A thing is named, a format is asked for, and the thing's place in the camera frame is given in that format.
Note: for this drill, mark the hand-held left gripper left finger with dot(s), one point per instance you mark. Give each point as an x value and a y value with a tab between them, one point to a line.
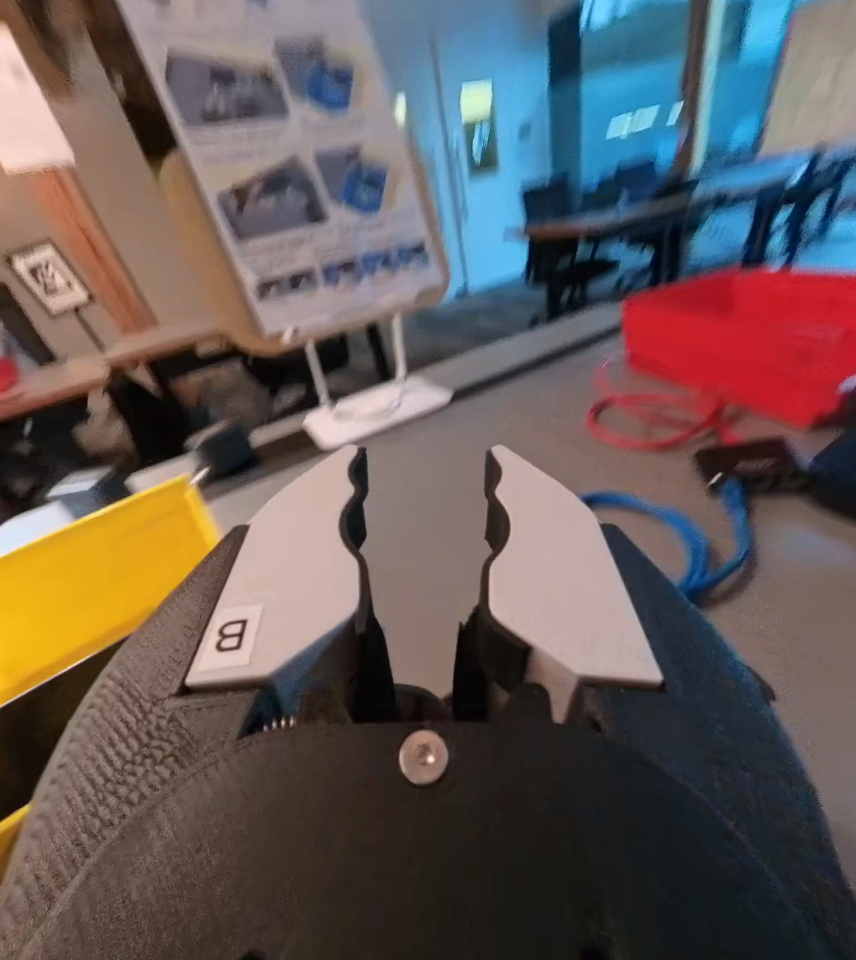
285	577

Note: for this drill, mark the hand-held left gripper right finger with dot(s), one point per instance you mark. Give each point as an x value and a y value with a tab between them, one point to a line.
563	592

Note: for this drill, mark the yellow plastic bin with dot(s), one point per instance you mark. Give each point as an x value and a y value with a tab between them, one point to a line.
60	592

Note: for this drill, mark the black ethernet hub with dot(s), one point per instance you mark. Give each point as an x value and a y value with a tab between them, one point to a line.
750	461

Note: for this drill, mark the black power brick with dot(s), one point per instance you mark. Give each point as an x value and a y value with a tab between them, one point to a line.
229	450

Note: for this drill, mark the long wooden table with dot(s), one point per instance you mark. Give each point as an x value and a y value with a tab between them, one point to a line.
60	375

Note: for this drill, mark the red plastic bin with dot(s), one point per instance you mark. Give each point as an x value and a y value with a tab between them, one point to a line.
758	337

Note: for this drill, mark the black bin divider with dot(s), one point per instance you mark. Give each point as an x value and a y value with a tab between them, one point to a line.
8	750

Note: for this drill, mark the small framed marker sign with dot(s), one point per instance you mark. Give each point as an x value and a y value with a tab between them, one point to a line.
49	277

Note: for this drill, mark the wooden-backed instruction board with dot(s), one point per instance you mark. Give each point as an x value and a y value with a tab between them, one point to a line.
285	172

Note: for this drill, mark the white paper sign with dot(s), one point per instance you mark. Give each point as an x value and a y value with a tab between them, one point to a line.
12	105

